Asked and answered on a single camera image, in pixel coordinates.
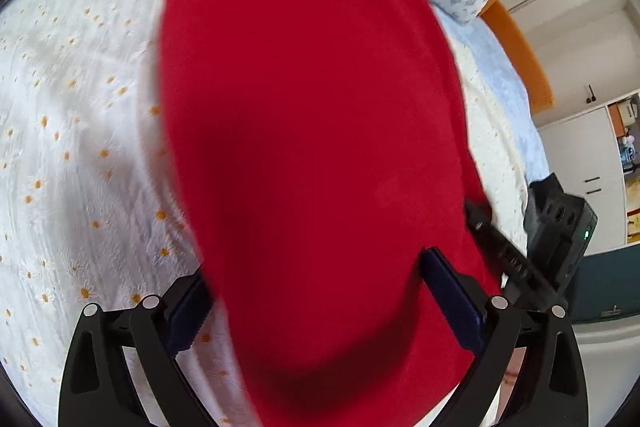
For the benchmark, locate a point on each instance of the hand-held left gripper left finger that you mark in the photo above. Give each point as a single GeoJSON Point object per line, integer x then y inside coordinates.
{"type": "Point", "coordinates": [187, 312]}

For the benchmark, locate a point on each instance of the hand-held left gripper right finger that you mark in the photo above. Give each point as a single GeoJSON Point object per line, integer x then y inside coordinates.
{"type": "Point", "coordinates": [452, 302]}

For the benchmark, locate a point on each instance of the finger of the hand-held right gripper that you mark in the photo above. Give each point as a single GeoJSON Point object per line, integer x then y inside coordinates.
{"type": "Point", "coordinates": [479, 219]}

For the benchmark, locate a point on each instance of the red sweater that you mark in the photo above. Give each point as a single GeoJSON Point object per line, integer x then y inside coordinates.
{"type": "Point", "coordinates": [320, 132]}

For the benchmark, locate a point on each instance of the dark teal cabinet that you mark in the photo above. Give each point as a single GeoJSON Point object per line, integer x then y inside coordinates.
{"type": "Point", "coordinates": [605, 282]}

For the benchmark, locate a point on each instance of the white cabinet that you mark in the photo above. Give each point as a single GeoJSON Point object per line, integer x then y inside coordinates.
{"type": "Point", "coordinates": [575, 147]}

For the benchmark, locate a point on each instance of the blue alien toy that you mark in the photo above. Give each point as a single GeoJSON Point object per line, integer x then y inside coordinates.
{"type": "Point", "coordinates": [629, 153]}

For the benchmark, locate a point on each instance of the light blue quilted bedspread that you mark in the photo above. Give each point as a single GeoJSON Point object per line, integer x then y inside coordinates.
{"type": "Point", "coordinates": [500, 72]}

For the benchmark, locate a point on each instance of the white daisy blanket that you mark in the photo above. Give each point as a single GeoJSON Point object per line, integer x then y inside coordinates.
{"type": "Point", "coordinates": [75, 132]}

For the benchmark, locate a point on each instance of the orange sofa bed frame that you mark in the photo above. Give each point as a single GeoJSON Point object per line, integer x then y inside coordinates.
{"type": "Point", "coordinates": [520, 57]}

